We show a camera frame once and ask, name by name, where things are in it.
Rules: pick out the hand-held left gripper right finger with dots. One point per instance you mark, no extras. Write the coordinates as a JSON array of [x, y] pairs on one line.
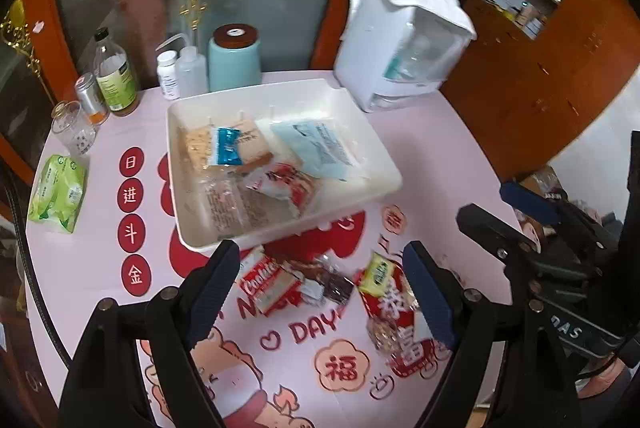
[[430, 293]]

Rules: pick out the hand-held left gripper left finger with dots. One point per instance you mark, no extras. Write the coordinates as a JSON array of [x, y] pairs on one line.
[[212, 293]]

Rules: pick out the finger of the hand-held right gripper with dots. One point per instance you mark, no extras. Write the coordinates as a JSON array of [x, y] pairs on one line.
[[530, 200], [492, 230]]

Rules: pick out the red cookie packet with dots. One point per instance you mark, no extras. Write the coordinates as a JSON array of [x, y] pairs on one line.
[[260, 280]]

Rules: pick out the clear printed cracker packet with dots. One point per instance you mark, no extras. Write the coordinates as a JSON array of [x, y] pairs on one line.
[[230, 208]]

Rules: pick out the white plastic bin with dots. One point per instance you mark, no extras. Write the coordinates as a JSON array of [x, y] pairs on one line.
[[300, 228]]

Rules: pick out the red white snack packet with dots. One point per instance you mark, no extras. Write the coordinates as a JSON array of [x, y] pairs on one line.
[[285, 185]]

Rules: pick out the beige wafer pack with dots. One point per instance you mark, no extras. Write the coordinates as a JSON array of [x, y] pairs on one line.
[[252, 141]]

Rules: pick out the light blue snack packet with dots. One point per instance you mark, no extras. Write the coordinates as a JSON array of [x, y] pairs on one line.
[[315, 148]]

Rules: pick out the small green snack packet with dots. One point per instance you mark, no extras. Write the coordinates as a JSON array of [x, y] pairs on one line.
[[378, 273]]

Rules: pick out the clear mixed nut packet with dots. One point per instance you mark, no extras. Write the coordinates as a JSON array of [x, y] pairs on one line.
[[385, 333]]

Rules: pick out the dark brown snack packet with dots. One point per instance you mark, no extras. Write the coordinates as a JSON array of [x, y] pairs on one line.
[[337, 285]]

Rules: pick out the wooden cabinet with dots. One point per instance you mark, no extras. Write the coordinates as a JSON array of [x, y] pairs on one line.
[[550, 83]]

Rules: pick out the green wet wipes pack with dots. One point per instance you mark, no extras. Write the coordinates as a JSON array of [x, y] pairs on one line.
[[57, 193]]

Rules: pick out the teal bottle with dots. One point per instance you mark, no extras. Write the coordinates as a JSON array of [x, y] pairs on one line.
[[400, 67]]

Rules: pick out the clear glass cup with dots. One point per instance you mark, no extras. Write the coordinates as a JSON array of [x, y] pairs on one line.
[[75, 131]]

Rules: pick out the white water filter pitcher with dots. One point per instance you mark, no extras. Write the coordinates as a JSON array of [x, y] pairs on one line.
[[360, 58]]

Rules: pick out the white pill bottle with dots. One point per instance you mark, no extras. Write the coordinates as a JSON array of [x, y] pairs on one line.
[[168, 78]]

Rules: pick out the clear squeeze wash bottle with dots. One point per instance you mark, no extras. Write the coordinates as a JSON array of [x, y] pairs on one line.
[[192, 73]]

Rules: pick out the small jar metal lid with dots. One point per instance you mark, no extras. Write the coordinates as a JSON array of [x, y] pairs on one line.
[[91, 98]]

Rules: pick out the teal canister brown lid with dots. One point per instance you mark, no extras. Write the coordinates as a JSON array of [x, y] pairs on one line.
[[235, 63]]

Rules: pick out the glass bottle green label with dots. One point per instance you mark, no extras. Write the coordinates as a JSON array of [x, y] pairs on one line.
[[117, 78]]

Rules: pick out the small gold door ornament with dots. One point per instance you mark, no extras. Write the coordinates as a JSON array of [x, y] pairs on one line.
[[17, 13]]

